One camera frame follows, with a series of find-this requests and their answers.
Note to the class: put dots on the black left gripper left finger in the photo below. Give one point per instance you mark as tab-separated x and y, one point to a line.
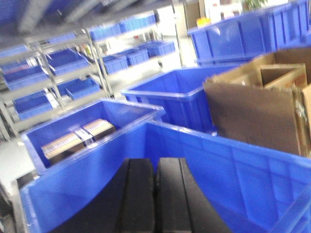
125	205

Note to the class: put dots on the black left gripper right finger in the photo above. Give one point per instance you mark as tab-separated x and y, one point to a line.
181	206

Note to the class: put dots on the large blue target bin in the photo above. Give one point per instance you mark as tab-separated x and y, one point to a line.
253	189

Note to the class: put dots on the blue bin with carton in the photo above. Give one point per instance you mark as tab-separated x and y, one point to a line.
122	114

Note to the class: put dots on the blue bin behind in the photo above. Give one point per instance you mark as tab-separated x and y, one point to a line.
182	95

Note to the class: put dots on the brown cardboard box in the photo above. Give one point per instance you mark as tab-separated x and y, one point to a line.
266	101

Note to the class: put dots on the grey shelving rack with bins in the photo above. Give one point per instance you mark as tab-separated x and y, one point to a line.
43	81

